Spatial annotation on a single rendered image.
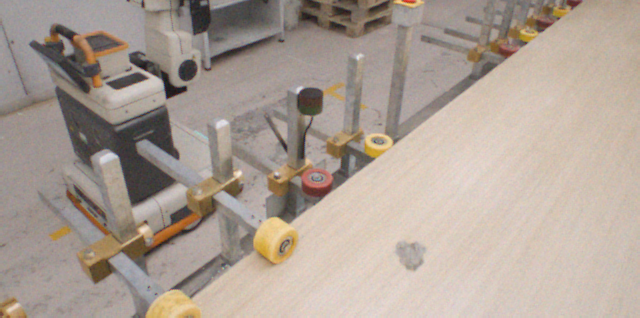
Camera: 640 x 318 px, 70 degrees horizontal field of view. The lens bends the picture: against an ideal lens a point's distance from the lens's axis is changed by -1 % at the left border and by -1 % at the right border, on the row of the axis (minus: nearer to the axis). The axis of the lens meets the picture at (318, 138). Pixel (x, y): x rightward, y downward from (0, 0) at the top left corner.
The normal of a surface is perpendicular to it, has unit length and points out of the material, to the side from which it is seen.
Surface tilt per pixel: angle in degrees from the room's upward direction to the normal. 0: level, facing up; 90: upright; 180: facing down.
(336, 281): 0
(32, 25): 90
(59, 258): 0
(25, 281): 0
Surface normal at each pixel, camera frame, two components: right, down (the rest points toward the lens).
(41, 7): 0.76, 0.37
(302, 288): 0.03, -0.84
